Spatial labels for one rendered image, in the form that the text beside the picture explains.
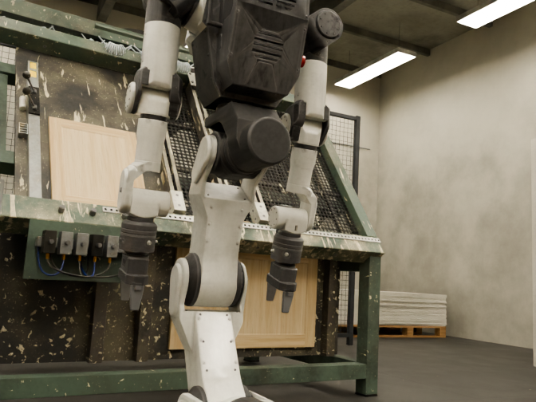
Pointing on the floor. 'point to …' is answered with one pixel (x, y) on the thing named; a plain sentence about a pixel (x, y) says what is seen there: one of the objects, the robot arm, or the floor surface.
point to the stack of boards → (402, 313)
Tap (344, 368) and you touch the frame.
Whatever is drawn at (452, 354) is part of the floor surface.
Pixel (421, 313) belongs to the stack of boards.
